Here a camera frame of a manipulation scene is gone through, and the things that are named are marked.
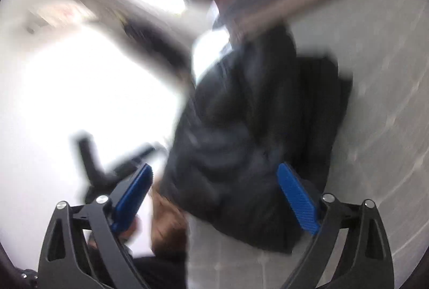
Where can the hanging dark clothes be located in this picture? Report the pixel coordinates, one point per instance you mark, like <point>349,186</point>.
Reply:
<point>157,44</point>

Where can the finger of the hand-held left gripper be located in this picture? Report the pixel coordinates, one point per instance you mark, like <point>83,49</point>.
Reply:
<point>87,155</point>
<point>137,158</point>

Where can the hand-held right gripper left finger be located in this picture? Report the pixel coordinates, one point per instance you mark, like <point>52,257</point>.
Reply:
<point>132,195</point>

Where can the bed with grey quilted cover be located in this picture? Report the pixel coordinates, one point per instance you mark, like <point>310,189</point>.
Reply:
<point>385,74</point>

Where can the black puffer jacket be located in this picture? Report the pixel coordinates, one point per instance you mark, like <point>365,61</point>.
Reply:
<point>251,141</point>

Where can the person's left hand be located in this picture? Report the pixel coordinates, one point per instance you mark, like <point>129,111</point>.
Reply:
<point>167,225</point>

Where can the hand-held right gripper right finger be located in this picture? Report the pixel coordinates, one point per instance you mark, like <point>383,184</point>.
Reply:
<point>298,198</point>

